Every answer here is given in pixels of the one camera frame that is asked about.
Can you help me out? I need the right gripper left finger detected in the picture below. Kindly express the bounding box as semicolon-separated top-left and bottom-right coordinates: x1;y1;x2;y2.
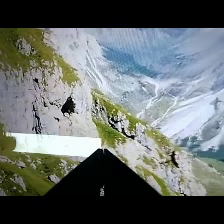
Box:
44;148;104;197

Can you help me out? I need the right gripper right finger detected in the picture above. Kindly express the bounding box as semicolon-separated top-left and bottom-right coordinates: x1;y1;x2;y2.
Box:
102;148;162;197

